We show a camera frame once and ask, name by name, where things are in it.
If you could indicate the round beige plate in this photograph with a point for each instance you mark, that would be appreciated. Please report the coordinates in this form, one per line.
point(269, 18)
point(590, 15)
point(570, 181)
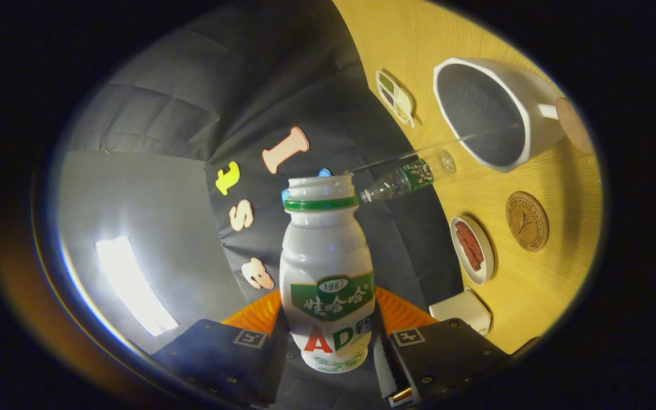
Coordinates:
point(488, 256)

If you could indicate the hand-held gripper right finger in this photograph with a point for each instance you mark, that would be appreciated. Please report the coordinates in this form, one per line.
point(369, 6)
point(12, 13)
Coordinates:
point(447, 353)

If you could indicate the yellow beans pile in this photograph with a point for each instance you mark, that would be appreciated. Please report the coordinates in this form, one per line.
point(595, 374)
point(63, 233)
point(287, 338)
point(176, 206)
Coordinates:
point(401, 112)

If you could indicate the cream toaster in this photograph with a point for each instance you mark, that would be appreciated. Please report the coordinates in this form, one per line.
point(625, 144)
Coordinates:
point(462, 310)

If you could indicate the wooden table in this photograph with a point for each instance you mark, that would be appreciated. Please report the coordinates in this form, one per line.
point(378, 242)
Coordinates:
point(396, 34)

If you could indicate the white divided snack tray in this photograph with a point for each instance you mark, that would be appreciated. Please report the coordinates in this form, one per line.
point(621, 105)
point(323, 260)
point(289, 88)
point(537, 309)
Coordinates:
point(406, 99)

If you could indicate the clear plastic water bottle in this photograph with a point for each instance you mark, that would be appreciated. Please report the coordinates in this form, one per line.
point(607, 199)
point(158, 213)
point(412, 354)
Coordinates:
point(413, 175)

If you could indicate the dark beans pile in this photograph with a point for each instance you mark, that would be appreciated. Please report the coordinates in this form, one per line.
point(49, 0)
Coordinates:
point(388, 97)

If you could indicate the ceiling light panel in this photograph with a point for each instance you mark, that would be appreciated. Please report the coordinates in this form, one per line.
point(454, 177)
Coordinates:
point(134, 285)

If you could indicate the green beans pile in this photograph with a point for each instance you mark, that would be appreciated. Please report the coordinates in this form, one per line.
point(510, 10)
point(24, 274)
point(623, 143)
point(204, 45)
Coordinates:
point(386, 83)

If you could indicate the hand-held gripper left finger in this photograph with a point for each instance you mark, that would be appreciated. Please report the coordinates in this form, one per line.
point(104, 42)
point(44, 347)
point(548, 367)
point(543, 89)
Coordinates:
point(214, 359)

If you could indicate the white juice bottle green label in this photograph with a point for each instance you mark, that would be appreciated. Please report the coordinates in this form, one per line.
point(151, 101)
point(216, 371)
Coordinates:
point(325, 250)

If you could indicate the round cork coaster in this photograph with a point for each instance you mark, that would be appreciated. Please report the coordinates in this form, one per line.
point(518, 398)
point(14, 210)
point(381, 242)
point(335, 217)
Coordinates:
point(527, 222)

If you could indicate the red meat slice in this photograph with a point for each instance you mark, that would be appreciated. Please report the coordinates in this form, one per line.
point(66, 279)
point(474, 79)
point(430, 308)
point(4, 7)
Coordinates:
point(466, 247)
point(474, 242)

